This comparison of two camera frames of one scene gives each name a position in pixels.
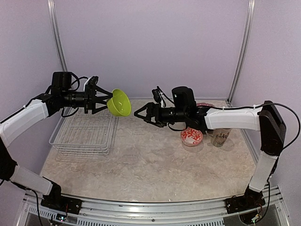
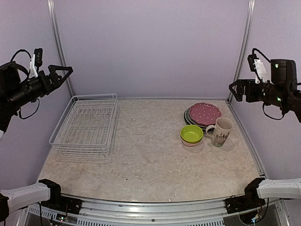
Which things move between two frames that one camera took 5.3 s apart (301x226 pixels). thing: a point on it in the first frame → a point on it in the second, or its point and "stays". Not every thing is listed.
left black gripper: [90, 98] → [55, 79]
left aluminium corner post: [51, 4] stays
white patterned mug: [219, 136] stays
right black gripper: [150, 107] → [251, 97]
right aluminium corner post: [243, 49] stays
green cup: [119, 104] → [191, 133]
